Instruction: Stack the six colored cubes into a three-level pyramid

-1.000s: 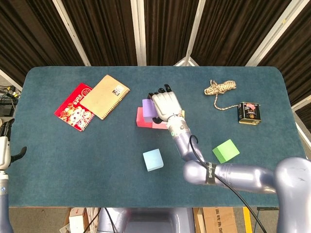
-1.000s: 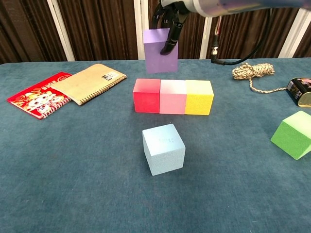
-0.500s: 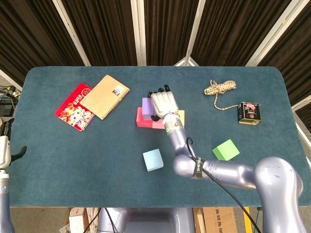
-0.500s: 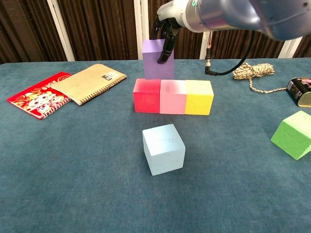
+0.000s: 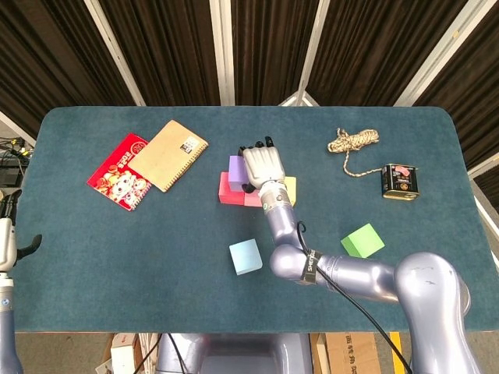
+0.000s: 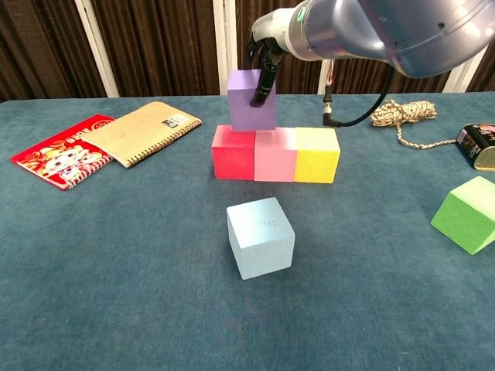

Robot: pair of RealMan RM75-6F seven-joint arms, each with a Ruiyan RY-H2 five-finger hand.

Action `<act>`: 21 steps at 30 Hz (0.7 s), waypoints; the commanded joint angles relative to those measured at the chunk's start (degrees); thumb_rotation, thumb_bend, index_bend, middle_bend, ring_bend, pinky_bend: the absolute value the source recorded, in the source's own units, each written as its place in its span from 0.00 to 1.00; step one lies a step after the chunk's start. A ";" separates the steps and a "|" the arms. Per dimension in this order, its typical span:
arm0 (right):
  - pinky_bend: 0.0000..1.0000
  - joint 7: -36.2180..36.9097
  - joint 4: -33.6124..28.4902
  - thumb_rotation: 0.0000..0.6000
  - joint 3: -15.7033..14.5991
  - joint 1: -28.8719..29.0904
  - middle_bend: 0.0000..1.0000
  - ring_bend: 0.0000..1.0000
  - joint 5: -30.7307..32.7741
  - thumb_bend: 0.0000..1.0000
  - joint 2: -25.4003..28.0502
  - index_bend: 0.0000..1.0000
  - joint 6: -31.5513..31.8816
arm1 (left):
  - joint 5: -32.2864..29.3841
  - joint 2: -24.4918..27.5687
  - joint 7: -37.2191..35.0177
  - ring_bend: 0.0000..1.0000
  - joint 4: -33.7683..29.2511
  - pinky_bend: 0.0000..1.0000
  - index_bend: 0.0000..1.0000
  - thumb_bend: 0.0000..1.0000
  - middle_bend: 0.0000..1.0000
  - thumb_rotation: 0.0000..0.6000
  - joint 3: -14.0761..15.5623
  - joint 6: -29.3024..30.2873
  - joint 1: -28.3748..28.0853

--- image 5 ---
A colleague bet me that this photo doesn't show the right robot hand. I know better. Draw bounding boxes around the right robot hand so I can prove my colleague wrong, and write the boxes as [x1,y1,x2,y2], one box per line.
[237,136,288,195]

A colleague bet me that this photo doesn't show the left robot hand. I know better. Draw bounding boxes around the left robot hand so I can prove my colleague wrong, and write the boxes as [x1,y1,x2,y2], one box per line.
[0,189,43,273]

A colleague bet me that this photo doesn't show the purple foam cube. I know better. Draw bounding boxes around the purple foam cube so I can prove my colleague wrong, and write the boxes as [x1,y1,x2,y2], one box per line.
[228,155,250,184]

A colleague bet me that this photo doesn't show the yellow foam cube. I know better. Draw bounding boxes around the yellow foam cube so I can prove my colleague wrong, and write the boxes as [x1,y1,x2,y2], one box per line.
[284,176,297,207]

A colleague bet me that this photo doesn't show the red foam cube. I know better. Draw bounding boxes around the red foam cube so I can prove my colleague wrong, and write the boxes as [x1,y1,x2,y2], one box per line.
[218,171,246,206]

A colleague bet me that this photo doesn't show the pink foam cube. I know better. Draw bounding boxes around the pink foam cube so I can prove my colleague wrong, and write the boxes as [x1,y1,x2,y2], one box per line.
[243,189,264,208]

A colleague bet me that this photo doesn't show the black floor equipment box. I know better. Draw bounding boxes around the black floor equipment box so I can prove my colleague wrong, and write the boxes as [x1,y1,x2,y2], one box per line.
[0,153,25,186]

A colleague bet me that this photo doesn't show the light blue foam cube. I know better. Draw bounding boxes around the light blue foam cube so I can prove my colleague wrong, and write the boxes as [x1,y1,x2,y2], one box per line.
[228,238,264,277]

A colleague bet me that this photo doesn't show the tan kraft spiral notebook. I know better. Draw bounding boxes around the tan kraft spiral notebook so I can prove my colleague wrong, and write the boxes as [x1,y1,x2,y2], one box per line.
[128,119,210,193]

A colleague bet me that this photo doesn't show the green foam cube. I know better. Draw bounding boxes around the green foam cube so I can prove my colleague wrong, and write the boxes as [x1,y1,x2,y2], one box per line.
[340,223,386,259]

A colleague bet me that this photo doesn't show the red spiral notebook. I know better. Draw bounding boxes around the red spiral notebook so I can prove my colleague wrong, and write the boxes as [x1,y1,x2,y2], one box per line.
[86,132,152,212]

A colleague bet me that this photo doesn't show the black and gold tin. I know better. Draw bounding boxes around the black and gold tin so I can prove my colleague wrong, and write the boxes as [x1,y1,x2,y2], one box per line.
[380,163,420,202]

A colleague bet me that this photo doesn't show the dark brown curtain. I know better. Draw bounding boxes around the dark brown curtain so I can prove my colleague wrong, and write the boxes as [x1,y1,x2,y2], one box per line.
[0,0,499,203]

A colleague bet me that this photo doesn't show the teal felt table mat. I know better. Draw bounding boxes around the teal felt table mat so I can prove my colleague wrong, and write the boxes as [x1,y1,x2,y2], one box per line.
[0,106,499,334]

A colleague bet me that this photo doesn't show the small white box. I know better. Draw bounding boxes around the small white box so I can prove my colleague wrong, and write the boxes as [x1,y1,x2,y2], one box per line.
[110,333,137,371]

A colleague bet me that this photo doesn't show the grey-blue robot torso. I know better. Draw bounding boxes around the grey-blue robot torso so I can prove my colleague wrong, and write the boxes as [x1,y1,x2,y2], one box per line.
[155,333,315,374]

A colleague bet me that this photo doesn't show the printed cardboard box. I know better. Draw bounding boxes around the printed cardboard box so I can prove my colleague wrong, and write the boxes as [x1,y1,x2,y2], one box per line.
[325,332,381,374]

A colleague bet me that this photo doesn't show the braided rope bundle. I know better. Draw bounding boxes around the braided rope bundle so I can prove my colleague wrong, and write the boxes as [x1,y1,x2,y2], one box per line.
[327,127,385,178]

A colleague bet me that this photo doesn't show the black velcro strap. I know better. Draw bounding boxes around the black velcro strap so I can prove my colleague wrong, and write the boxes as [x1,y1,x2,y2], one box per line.
[299,251,324,284]

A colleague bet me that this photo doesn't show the white metal frame post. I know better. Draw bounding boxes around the white metal frame post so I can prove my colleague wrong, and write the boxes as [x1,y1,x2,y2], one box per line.
[83,0,147,107]
[0,111,37,146]
[209,0,236,107]
[472,185,499,231]
[393,0,490,107]
[277,0,331,107]

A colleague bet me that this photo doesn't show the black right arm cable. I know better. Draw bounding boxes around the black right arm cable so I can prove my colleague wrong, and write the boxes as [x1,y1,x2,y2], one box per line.
[294,221,414,374]

